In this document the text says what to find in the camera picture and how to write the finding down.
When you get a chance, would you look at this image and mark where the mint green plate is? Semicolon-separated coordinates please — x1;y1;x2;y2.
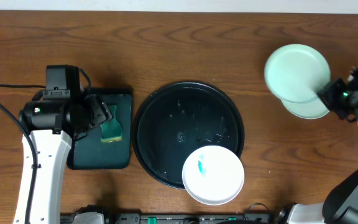
264;44;331;103
282;98;329;119

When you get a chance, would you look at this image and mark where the green scrubbing sponge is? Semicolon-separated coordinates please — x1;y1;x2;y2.
101;105;123;143

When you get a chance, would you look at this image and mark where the mint green plate back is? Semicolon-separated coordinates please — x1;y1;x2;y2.
264;44;331;103

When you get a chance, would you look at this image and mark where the white plate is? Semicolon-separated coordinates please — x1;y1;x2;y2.
181;146;245;206

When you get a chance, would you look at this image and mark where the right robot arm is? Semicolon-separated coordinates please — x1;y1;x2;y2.
275;68;358;224

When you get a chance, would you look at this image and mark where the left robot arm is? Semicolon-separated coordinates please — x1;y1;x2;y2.
14;95;114;223

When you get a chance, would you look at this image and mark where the black rectangular sponge tray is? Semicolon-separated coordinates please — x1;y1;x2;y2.
67;88;132;170

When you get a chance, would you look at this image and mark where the black round tray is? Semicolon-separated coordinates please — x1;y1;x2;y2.
132;82;245;189

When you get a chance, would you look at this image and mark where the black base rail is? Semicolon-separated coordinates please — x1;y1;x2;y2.
60;212;279;224

